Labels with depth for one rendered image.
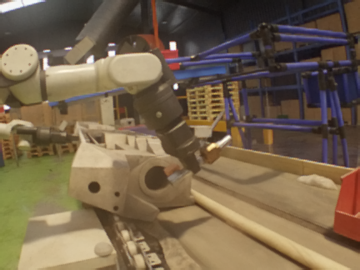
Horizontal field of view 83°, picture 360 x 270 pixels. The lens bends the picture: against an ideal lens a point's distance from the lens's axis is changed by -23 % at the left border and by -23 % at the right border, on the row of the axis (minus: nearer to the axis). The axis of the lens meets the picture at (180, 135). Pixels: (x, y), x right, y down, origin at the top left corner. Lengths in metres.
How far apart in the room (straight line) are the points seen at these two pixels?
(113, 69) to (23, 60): 0.18
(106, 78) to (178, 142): 0.20
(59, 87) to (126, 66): 0.14
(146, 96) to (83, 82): 0.13
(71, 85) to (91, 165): 0.24
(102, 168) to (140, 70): 0.28
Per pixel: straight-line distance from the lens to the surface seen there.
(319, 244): 0.61
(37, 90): 0.50
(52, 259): 0.56
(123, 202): 0.69
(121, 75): 0.49
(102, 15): 8.38
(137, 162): 0.76
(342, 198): 0.61
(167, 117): 0.53
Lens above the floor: 1.08
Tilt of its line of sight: 6 degrees down
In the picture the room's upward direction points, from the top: 5 degrees counter-clockwise
